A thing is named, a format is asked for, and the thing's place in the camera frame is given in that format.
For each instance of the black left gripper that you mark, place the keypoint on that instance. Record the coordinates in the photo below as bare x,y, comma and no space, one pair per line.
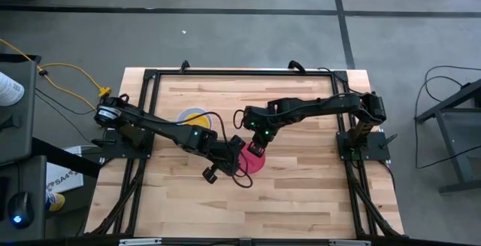
227,157

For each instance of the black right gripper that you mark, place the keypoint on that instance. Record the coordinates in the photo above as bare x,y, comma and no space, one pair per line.
263,139

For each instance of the red translucent plastic bowl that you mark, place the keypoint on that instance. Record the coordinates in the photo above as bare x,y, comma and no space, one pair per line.
255,165

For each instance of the yellow plastic bowl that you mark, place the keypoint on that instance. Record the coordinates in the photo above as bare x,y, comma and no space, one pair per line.
199,120

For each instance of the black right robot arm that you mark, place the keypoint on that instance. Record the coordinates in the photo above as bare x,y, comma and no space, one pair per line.
319,107

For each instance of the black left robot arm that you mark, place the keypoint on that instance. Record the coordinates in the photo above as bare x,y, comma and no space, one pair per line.
165,129

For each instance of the large white bowl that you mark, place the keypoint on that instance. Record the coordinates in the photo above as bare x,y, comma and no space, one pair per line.
194,109

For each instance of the black table clamp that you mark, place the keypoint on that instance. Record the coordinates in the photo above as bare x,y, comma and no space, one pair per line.
184,64
296,65

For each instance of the black slanted desk bar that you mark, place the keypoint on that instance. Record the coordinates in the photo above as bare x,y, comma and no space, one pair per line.
64,157

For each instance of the white printed cardboard box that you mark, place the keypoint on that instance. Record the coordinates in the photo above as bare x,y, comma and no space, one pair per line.
60,180

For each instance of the person's yellow blue shoe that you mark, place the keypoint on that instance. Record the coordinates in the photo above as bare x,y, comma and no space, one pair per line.
55,202

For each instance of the black metal side table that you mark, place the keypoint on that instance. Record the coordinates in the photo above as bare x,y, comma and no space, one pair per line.
451,101

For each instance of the black desk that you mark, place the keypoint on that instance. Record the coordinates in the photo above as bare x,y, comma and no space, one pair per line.
39,201

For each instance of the black computer mouse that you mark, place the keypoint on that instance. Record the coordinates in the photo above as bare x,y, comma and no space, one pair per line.
22,206

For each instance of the white labelled bottle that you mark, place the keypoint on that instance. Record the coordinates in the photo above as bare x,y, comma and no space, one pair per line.
8,88

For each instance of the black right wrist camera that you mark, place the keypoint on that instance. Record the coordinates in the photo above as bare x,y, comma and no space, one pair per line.
255,150

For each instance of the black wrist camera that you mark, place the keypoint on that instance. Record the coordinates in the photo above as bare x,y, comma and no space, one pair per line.
255,150
209,175

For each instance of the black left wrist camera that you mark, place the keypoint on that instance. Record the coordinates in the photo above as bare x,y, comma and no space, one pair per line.
209,175

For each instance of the black aluminium table frame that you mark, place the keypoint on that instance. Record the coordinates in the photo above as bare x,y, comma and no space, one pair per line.
225,72

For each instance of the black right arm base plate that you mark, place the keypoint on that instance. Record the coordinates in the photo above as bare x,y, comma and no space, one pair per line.
376,148

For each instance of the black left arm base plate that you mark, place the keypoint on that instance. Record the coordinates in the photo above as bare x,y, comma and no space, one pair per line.
112,150

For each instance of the silver metal bracket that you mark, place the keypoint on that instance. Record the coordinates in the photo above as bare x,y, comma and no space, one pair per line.
349,243
139,242

